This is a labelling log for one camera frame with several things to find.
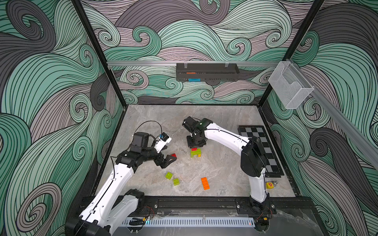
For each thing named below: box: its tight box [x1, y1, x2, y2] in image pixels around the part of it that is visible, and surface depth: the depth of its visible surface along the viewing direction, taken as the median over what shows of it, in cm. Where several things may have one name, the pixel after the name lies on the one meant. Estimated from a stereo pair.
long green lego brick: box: [190, 148, 202, 158], surface depth 91 cm
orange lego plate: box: [200, 177, 211, 191], surface depth 81 cm
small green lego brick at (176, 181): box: [173, 177, 180, 186], surface depth 82 cm
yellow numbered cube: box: [265, 181, 275, 190], surface depth 79 cm
